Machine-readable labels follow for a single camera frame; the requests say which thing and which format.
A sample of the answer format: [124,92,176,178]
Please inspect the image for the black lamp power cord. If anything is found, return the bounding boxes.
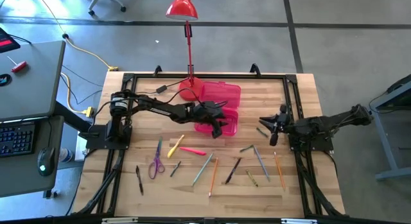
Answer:
[141,76,193,96]

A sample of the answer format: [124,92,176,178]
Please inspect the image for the blue-grey metal cart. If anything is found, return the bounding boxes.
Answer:
[368,73,411,182]

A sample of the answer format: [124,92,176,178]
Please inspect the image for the yellow extension cord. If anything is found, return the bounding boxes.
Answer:
[60,72,94,118]
[35,0,119,73]

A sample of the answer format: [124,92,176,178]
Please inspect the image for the pink marker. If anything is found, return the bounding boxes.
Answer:
[179,146,207,157]

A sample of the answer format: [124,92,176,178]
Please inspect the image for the grey desk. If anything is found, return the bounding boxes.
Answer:
[0,40,67,199]

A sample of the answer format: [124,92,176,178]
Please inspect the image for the red-handled screwdriver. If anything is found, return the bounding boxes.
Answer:
[6,55,28,73]

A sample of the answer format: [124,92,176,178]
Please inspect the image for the black aluminium table frame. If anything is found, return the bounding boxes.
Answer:
[72,63,346,218]

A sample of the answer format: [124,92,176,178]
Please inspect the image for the black computer mouse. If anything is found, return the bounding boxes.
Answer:
[37,146,56,177]

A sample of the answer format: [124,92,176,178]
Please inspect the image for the pink plastic pencil box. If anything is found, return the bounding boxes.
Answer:
[193,81,242,137]

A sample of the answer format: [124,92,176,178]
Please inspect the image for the silver metal bracket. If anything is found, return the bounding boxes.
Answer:
[281,218,319,224]
[101,217,139,224]

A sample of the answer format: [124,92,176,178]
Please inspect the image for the white bottle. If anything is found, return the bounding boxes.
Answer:
[58,148,74,163]

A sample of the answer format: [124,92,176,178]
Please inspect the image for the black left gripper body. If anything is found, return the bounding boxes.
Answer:
[191,100,226,139]

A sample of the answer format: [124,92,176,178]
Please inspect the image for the black keyboard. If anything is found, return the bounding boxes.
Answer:
[0,121,36,158]

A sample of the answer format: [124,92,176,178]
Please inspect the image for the dark green pen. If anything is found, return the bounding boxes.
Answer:
[169,160,182,178]

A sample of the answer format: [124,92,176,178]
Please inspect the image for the black tablet with red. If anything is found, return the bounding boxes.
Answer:
[0,26,21,54]

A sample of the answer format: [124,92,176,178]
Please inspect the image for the orange pencil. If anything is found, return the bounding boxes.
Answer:
[208,157,220,198]
[273,151,286,192]

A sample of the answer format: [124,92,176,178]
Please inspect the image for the grey chair base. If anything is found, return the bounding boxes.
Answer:
[82,0,127,17]

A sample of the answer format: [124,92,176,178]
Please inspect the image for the short olive pencil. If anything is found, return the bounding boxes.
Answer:
[245,169,259,188]

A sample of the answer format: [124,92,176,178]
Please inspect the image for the thin black pen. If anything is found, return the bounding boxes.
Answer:
[135,165,144,196]

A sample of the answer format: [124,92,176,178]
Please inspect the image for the purple scissors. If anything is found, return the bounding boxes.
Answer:
[148,137,166,180]

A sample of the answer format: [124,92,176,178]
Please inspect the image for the yellow highlighter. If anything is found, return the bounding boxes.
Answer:
[166,134,186,159]

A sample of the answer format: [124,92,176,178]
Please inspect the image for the red desk lamp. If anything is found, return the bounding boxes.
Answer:
[165,0,205,102]

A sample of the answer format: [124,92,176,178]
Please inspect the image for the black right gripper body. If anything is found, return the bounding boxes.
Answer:
[269,104,292,147]

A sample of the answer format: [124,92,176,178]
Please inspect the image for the blue-grey pencil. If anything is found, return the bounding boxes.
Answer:
[252,145,272,182]

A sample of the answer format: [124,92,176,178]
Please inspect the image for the teal pencil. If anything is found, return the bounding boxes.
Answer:
[191,152,214,187]

